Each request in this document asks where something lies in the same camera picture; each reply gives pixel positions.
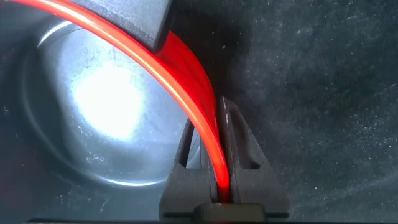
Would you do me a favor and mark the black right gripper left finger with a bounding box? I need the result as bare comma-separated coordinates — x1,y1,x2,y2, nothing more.
159,119,218,220

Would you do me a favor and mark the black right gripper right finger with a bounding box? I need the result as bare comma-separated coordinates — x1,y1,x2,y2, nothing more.
217,95,290,220

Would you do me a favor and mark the red pot with black handles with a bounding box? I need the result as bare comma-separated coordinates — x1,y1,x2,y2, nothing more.
0,0,233,218

